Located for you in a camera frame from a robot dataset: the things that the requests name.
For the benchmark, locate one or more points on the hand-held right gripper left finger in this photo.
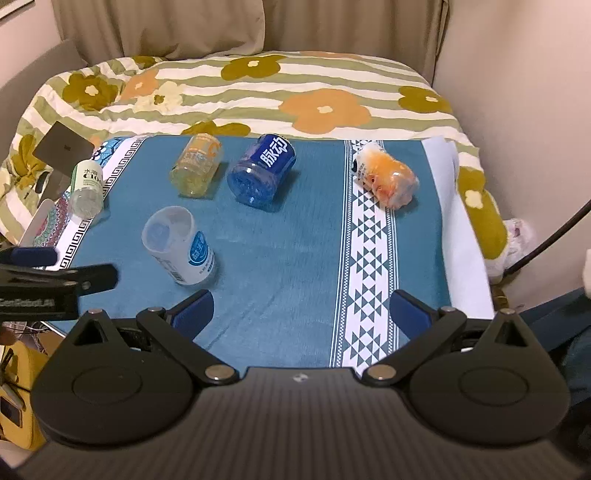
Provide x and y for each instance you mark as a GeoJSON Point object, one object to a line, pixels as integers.
{"type": "Point", "coordinates": [197, 314]}

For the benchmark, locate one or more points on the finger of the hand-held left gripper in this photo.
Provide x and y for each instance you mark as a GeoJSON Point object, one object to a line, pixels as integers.
{"type": "Point", "coordinates": [87, 279]}
{"type": "Point", "coordinates": [30, 255]}

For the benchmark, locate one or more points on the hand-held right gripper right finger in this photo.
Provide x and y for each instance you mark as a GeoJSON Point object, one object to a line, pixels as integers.
{"type": "Point", "coordinates": [408, 314]}

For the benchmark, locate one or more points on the white plastic bottle blue label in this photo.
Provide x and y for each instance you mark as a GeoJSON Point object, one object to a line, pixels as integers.
{"type": "Point", "coordinates": [180, 251]}

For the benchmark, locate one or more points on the white card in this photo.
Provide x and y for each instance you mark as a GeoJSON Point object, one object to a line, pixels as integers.
{"type": "Point", "coordinates": [38, 221]}

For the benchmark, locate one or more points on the yellow box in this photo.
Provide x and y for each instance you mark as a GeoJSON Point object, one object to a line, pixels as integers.
{"type": "Point", "coordinates": [18, 401]}

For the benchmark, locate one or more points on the blue patterned cloth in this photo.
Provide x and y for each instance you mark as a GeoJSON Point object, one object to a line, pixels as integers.
{"type": "Point", "coordinates": [295, 258]}

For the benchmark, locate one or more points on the white plastic bag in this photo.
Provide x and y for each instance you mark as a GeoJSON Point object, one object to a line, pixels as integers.
{"type": "Point", "coordinates": [515, 244]}

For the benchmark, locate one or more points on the orange plastic bottle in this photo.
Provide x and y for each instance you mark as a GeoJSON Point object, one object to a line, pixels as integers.
{"type": "Point", "coordinates": [387, 176]}

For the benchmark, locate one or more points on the yellow plastic bottle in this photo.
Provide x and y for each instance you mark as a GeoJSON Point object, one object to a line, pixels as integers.
{"type": "Point", "coordinates": [197, 165]}

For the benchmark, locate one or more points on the dark blue clothing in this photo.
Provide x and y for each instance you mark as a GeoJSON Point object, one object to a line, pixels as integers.
{"type": "Point", "coordinates": [565, 337]}

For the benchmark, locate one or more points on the floral striped blanket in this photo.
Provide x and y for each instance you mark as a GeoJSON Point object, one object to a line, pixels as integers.
{"type": "Point", "coordinates": [286, 99]}

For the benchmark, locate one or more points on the beige curtain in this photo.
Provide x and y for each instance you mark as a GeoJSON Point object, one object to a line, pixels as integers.
{"type": "Point", "coordinates": [249, 25]}

